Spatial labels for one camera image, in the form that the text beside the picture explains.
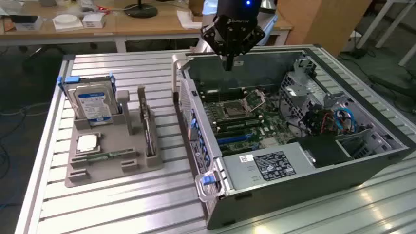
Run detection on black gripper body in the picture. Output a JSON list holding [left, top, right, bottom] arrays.
[[211, 0, 262, 56]]

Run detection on black graphics card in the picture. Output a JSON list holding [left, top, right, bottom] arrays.
[[135, 84, 158, 158]]

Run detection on white paper stack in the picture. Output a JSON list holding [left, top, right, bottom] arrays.
[[175, 9, 203, 30]]

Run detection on wooden desk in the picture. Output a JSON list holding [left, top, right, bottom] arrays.
[[0, 0, 293, 47]]

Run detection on wooden cabinet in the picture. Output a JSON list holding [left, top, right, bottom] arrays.
[[274, 0, 373, 57]]

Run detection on black lamp base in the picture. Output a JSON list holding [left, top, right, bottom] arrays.
[[123, 0, 158, 19]]

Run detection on metal socket cover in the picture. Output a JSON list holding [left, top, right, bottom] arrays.
[[242, 88, 266, 113]]

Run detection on metal disk bay cage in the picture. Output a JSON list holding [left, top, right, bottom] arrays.
[[278, 58, 329, 130]]

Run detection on green motherboard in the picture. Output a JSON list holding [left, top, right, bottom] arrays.
[[194, 84, 303, 157]]

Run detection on small white box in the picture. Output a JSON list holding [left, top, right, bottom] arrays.
[[81, 13, 106, 29]]

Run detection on blue expansion slot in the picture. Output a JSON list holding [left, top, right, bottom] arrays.
[[215, 135, 250, 146]]

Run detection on white round part on plate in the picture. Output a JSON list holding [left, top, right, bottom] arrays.
[[51, 14, 85, 33]]

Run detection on black chair base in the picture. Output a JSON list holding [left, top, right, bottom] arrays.
[[367, 62, 416, 98]]

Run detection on hard disk with blue caddy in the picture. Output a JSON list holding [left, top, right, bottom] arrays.
[[57, 72, 118, 127]]

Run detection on grey power supply unit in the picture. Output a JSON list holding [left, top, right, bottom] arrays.
[[222, 142, 318, 191]]

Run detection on black and white box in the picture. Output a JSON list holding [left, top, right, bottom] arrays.
[[7, 15, 43, 32]]

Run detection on silver CPU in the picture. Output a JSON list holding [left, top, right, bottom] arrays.
[[75, 134, 99, 153]]

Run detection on green RAM stick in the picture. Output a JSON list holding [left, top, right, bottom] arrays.
[[83, 149, 134, 162]]

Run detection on blue case latch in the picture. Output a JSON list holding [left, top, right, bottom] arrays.
[[201, 174, 217, 187]]

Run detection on grey parts rack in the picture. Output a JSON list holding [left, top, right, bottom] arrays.
[[63, 84, 165, 188]]

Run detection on dark grey open PC case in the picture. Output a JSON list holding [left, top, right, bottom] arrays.
[[170, 46, 410, 231]]

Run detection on blue wire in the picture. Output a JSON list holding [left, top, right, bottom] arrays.
[[333, 108, 358, 134]]

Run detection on white table frame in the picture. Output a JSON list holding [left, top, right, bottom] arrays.
[[354, 0, 416, 67]]

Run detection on blue floor cables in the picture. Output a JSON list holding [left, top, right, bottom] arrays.
[[0, 113, 26, 211]]

